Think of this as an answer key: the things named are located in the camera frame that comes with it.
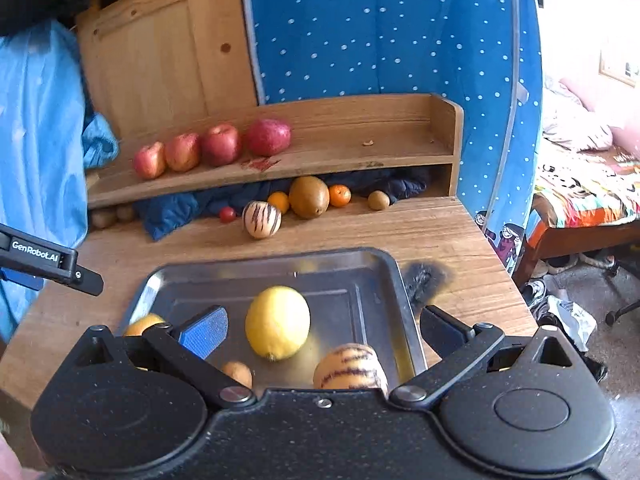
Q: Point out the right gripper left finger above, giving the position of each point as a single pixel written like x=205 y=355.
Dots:
x=183 y=349

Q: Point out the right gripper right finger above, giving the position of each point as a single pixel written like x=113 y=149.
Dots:
x=462 y=350

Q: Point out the yellow-orange mango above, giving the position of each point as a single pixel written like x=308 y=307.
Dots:
x=137 y=328

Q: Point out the yellow lemon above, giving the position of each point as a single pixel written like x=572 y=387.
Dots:
x=277 y=323

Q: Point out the striped pepino melon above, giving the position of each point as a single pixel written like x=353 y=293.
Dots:
x=350 y=366
x=261 y=220

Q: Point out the small red tomato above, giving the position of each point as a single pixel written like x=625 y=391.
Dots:
x=227 y=214

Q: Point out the small brown kiwi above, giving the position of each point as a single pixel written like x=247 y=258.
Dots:
x=239 y=372
x=378 y=200

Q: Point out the small orange tangerine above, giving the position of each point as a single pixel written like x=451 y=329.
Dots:
x=340 y=195

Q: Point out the brown round pear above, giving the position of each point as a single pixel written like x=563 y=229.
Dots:
x=309 y=197

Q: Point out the person's left hand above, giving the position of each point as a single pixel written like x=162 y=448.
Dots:
x=10 y=466

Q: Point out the light blue coat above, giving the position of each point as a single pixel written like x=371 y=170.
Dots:
x=50 y=137

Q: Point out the metal baking tray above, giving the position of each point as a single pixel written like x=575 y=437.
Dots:
x=354 y=295

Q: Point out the dark blue jacket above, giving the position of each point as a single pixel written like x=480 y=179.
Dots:
x=164 y=214

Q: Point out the leftmost red apple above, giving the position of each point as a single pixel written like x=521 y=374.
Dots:
x=149 y=162

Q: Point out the black office chair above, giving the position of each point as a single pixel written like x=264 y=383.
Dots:
x=622 y=276

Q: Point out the colourful bed blanket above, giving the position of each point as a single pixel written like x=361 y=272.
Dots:
x=587 y=171

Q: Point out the rightmost dark red apple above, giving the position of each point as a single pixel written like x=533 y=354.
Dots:
x=267 y=137

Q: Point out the wooden desk shelf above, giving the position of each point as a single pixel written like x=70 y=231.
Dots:
x=328 y=135

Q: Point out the wooden cabinet panel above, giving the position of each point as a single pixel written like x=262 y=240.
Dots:
x=155 y=64

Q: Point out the blue polka dot fabric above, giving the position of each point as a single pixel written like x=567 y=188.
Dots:
x=482 y=54

